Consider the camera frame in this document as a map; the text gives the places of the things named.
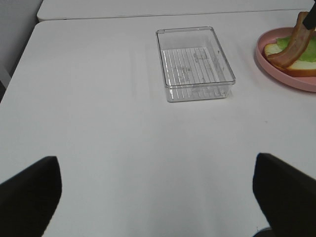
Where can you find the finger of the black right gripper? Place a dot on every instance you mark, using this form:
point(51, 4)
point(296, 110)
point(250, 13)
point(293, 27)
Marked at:
point(310, 20)

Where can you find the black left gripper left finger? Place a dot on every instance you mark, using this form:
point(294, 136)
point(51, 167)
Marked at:
point(29, 199)

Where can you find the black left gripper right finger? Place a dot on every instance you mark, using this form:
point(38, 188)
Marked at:
point(286, 196)

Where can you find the bacon strip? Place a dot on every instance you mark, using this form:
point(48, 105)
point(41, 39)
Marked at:
point(283, 59)

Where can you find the green lettuce leaf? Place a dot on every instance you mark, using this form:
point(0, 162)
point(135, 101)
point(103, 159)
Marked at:
point(305, 49)

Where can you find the bread slice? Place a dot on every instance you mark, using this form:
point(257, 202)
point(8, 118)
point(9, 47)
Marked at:
point(297, 69)

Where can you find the left clear plastic container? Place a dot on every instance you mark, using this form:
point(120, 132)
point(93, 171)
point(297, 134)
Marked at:
point(194, 66)

